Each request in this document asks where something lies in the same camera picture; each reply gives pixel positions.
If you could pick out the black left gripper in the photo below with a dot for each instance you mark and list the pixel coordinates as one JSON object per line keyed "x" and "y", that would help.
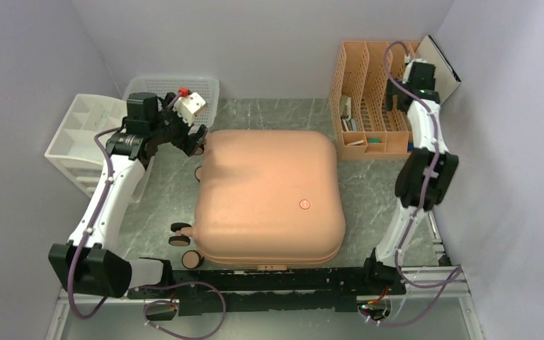
{"x": 187, "y": 144}

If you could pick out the white plastic drawer organizer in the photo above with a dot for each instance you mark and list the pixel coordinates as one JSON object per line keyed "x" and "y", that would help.
{"x": 72, "y": 150}

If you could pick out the orange plastic file rack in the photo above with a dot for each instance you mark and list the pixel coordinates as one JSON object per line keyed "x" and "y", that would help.
{"x": 367, "y": 123}

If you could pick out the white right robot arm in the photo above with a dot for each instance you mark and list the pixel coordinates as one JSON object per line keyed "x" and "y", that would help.
{"x": 426, "y": 175}

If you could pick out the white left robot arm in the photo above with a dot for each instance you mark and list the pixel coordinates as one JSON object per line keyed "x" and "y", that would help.
{"x": 87, "y": 263}

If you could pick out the black suitcase wheel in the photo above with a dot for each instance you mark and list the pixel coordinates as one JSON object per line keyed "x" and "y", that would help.
{"x": 198, "y": 173}
{"x": 181, "y": 237}

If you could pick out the pink hard-shell suitcase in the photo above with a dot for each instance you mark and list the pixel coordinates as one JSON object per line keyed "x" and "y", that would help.
{"x": 269, "y": 197}

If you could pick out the white flat board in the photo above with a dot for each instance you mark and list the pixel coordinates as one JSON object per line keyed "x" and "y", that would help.
{"x": 447, "y": 79}

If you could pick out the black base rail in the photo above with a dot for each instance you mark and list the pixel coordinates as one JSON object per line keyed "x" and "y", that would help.
{"x": 208, "y": 291}

